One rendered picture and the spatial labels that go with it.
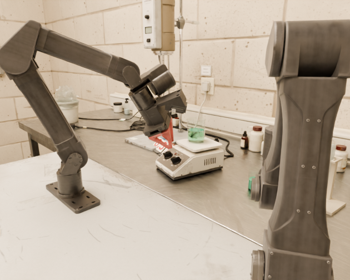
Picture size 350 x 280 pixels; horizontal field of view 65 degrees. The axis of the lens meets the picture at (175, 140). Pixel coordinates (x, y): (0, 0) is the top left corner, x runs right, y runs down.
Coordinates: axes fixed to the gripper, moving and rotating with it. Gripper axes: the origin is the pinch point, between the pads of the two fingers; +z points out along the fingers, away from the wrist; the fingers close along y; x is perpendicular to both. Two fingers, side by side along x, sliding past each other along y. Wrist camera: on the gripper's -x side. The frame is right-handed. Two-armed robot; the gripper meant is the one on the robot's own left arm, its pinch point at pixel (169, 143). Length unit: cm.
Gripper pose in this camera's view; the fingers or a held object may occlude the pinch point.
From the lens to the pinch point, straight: 83.8
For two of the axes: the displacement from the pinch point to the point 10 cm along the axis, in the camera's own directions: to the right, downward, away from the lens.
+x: -8.9, 3.0, 3.5
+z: 4.5, 7.5, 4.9
